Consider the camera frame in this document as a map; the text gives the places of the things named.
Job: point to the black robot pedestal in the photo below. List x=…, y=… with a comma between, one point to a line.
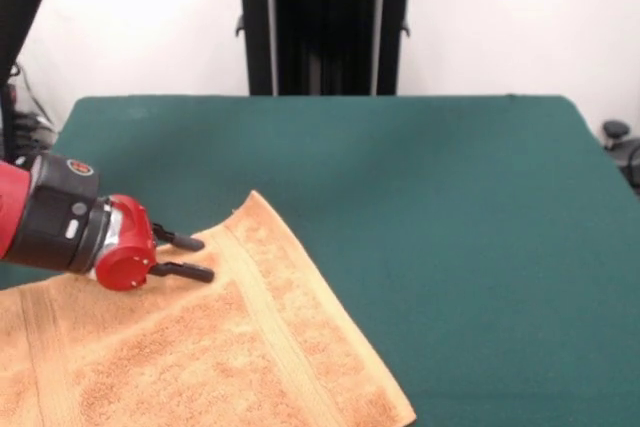
x=325, y=22

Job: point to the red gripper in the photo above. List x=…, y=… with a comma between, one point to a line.
x=130, y=262

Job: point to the black electronics box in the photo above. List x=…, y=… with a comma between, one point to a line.
x=9, y=117

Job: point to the dark green table cloth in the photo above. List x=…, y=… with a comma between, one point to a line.
x=425, y=222

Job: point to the orange terry towel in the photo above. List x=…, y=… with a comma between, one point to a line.
x=200, y=347

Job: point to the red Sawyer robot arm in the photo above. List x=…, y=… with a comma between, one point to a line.
x=45, y=222

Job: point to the black chair base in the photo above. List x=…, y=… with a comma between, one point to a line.
x=620, y=133

